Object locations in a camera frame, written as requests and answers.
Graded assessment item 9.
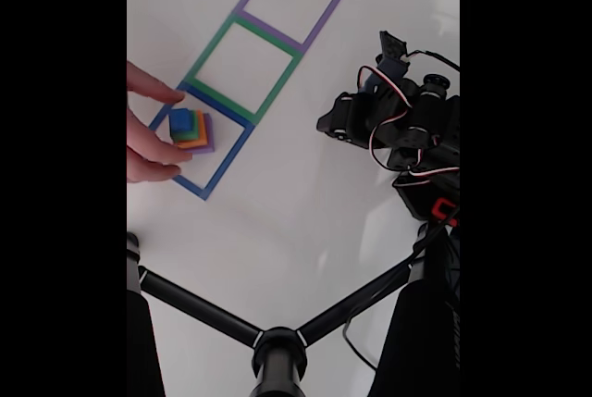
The striped servo cable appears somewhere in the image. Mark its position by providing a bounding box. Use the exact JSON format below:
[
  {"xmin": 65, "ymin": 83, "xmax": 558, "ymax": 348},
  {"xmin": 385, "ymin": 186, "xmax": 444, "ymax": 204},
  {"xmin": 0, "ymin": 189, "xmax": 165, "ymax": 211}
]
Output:
[{"xmin": 357, "ymin": 65, "xmax": 461, "ymax": 177}]

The blue tape square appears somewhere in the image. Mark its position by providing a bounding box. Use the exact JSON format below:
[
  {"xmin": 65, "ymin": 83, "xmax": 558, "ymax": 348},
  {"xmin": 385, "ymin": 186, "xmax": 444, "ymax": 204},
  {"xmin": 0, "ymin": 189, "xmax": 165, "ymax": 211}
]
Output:
[{"xmin": 147, "ymin": 81, "xmax": 256, "ymax": 202}]

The person's hand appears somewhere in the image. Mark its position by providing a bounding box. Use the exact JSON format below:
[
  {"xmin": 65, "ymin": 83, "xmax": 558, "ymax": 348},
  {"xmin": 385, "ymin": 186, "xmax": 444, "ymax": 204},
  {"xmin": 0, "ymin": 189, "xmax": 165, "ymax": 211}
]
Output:
[{"xmin": 127, "ymin": 59, "xmax": 195, "ymax": 185}]

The small blue cube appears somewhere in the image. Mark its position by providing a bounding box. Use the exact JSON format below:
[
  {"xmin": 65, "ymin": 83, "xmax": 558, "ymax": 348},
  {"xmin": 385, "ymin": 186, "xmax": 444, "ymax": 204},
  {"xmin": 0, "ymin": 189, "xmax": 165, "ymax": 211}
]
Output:
[{"xmin": 168, "ymin": 108, "xmax": 193, "ymax": 134}]

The red clamp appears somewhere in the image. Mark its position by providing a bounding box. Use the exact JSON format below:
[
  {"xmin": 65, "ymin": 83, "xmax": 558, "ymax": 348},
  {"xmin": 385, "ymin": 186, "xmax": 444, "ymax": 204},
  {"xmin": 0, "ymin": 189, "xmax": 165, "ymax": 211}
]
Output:
[{"xmin": 430, "ymin": 197, "xmax": 461, "ymax": 227}]

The large purple cube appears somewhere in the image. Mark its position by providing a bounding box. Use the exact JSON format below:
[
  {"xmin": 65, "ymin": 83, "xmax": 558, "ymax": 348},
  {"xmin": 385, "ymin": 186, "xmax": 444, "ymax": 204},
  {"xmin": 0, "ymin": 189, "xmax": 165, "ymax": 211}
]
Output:
[{"xmin": 182, "ymin": 113, "xmax": 216, "ymax": 156}]

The green cube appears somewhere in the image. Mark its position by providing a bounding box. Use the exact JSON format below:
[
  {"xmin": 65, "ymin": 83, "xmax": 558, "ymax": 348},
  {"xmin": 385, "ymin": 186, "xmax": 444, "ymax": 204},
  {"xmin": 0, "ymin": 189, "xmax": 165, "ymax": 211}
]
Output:
[{"xmin": 171, "ymin": 109, "xmax": 206, "ymax": 143}]

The green tape square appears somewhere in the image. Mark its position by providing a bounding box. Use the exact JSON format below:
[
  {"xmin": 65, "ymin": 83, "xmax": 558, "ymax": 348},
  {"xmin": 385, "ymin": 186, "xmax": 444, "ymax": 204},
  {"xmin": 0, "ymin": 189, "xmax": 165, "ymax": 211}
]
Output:
[{"xmin": 183, "ymin": 12, "xmax": 302, "ymax": 126}]

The purple tape square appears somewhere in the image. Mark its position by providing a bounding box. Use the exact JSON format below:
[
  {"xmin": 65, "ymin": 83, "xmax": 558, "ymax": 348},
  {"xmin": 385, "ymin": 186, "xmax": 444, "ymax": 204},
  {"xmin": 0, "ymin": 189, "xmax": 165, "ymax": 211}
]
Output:
[{"xmin": 234, "ymin": 0, "xmax": 348, "ymax": 55}]

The black tripod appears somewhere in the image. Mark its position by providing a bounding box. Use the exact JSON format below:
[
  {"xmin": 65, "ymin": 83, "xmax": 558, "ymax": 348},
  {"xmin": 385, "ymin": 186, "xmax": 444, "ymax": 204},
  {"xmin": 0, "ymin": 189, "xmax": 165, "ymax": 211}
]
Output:
[{"xmin": 127, "ymin": 220, "xmax": 461, "ymax": 397}]

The black camera cable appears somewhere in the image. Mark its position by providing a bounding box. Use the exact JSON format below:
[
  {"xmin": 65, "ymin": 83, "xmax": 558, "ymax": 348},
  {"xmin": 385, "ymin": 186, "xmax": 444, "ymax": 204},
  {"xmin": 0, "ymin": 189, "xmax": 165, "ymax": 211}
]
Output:
[{"xmin": 342, "ymin": 48, "xmax": 461, "ymax": 370}]

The orange cube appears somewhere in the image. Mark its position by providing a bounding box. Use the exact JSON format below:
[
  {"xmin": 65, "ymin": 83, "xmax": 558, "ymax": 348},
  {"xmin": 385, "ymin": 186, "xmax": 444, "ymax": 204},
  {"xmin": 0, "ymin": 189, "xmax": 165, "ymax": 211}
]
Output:
[{"xmin": 174, "ymin": 112, "xmax": 211, "ymax": 150}]

